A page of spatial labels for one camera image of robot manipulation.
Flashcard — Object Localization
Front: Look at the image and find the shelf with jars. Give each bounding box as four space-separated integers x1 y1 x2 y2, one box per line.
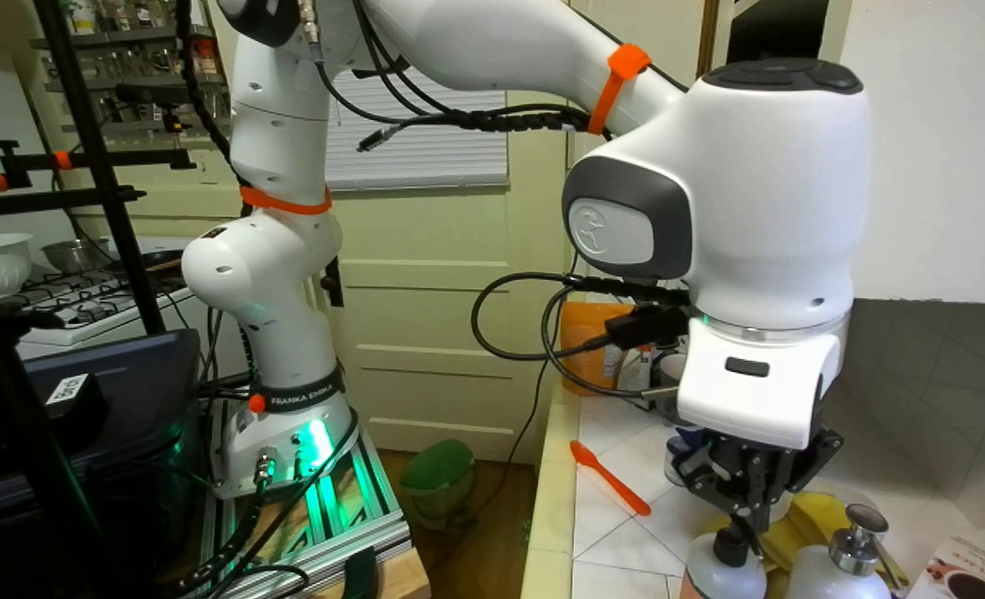
27 0 235 154

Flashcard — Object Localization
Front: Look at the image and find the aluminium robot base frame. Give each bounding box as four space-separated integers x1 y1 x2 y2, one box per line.
196 429 419 599

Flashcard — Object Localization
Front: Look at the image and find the white coffee box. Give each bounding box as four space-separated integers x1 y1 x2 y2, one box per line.
905 537 985 599

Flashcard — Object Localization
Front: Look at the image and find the black metal stand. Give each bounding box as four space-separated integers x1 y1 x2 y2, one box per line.
0 0 203 599

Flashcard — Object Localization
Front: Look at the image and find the white window blind on door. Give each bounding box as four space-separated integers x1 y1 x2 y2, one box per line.
322 60 513 199

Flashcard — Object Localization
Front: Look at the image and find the cream panelled door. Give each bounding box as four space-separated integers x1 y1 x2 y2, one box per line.
322 0 585 465

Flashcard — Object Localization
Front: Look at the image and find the yellow rubber glove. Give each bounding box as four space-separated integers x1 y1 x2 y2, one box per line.
757 489 905 599

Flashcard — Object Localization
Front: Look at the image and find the orange plastic spatula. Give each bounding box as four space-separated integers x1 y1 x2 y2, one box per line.
565 436 657 524

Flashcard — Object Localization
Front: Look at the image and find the white carton with red print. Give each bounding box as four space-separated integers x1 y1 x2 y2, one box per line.
611 338 685 416

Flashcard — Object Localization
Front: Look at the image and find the green bucket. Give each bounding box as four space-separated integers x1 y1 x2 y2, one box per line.
398 439 479 534

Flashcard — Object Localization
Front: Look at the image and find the white gas stove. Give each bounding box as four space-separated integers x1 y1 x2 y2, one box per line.
3 245 232 358

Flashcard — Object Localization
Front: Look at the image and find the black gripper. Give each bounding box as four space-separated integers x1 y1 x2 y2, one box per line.
666 427 850 552

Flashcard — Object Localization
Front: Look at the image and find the open white cabinet door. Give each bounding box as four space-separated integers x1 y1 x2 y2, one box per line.
838 0 985 311

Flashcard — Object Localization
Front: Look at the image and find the white bottle with black pump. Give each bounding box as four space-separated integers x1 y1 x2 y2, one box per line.
682 529 772 599

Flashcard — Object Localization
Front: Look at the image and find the black power cable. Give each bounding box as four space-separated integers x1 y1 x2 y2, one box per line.
500 331 574 465

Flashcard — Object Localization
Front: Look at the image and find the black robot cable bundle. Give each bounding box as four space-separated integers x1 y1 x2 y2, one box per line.
314 0 699 366

